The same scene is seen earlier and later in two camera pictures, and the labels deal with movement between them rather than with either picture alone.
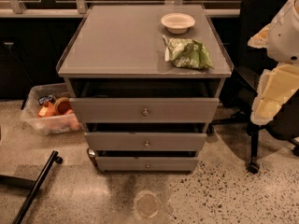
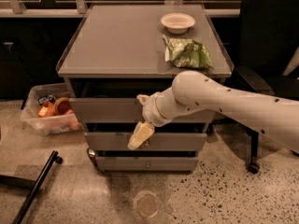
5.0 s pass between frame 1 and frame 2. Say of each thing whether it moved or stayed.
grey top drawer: stayed
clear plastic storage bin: stayed
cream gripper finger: moved
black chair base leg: stayed
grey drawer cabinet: stayed
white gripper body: moved
